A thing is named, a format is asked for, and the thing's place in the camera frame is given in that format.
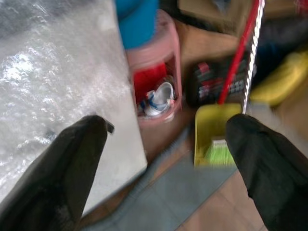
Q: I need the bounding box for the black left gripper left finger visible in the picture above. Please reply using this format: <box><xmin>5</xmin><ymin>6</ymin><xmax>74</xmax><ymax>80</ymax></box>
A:
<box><xmin>0</xmin><ymin>115</ymin><xmax>115</xmax><ymax>231</ymax></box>

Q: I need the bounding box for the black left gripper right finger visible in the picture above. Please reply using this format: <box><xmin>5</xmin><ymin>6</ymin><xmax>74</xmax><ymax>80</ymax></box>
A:
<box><xmin>225</xmin><ymin>113</ymin><xmax>308</xmax><ymax>231</ymax></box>

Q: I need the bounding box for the green brush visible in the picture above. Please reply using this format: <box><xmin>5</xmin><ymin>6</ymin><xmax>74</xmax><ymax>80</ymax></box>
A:
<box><xmin>204</xmin><ymin>137</ymin><xmax>235</xmax><ymax>168</ymax></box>

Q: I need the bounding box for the white washer with plastic wrap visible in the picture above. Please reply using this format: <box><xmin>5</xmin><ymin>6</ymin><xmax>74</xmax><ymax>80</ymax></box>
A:
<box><xmin>0</xmin><ymin>0</ymin><xmax>148</xmax><ymax>217</ymax></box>

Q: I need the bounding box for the black printed box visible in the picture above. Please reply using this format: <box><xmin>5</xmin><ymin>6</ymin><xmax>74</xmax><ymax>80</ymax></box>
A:
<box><xmin>190</xmin><ymin>57</ymin><xmax>252</xmax><ymax>108</ymax></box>

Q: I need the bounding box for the grey floor mat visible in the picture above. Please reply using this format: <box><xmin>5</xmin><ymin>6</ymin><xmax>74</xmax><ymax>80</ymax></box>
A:
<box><xmin>81</xmin><ymin>129</ymin><xmax>239</xmax><ymax>231</ymax></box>

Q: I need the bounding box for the white and blue sneaker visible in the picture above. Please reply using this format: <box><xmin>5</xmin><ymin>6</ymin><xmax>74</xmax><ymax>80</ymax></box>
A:
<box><xmin>143</xmin><ymin>81</ymin><xmax>176</xmax><ymax>118</ymax></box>

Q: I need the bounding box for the red cloth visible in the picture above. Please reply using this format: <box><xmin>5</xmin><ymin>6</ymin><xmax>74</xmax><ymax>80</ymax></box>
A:
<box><xmin>133</xmin><ymin>63</ymin><xmax>168</xmax><ymax>104</ymax></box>

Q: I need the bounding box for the pink plastic stool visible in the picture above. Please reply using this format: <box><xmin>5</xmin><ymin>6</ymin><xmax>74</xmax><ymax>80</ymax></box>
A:
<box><xmin>125</xmin><ymin>9</ymin><xmax>183</xmax><ymax>125</ymax></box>

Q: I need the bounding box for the brown cardboard box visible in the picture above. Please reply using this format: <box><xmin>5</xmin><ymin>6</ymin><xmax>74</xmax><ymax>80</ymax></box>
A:
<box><xmin>177</xmin><ymin>0</ymin><xmax>256</xmax><ymax>37</ymax></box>

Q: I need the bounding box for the blue plastic basin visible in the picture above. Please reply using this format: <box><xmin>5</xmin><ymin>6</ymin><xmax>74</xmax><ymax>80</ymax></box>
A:
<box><xmin>115</xmin><ymin>0</ymin><xmax>160</xmax><ymax>51</ymax></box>

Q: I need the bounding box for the yellow dustpan with red handle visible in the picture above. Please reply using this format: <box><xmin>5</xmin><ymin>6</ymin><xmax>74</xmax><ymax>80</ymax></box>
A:
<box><xmin>193</xmin><ymin>0</ymin><xmax>262</xmax><ymax>168</ymax></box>

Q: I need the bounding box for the striped broom handle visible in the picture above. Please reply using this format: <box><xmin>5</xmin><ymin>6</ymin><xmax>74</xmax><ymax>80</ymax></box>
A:
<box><xmin>241</xmin><ymin>0</ymin><xmax>266</xmax><ymax>115</ymax></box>

